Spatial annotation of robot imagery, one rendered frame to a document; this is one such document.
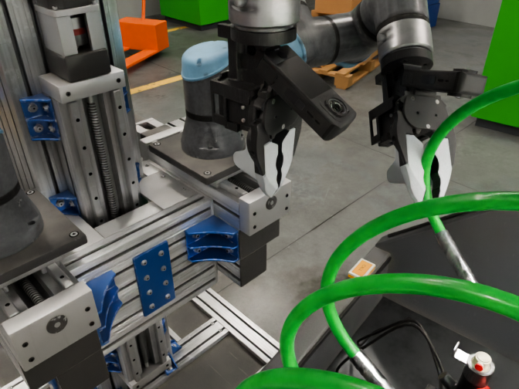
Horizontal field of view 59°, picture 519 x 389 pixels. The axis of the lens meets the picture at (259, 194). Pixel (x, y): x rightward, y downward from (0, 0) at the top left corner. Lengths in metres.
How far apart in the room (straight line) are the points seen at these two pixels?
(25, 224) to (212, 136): 0.42
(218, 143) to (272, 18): 0.59
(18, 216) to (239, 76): 0.49
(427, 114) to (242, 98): 0.26
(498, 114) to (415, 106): 3.30
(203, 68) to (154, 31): 4.35
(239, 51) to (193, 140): 0.55
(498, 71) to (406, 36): 3.18
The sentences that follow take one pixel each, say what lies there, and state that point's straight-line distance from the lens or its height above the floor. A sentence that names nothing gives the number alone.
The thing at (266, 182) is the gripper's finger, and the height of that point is 1.25.
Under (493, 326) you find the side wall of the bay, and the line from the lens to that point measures 0.97.
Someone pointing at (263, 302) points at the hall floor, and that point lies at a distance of 2.14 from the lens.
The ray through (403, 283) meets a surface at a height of 1.33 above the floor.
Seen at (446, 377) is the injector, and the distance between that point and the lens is 0.62.
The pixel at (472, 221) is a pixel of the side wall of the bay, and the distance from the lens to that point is 0.86.
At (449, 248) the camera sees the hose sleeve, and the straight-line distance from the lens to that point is 0.65.
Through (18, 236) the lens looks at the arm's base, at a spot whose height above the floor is 1.06.
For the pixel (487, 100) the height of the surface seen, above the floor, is 1.36.
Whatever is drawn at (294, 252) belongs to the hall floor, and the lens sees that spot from 2.39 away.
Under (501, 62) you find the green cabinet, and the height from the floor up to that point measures 0.53.
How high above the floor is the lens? 1.55
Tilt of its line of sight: 33 degrees down
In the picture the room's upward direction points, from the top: straight up
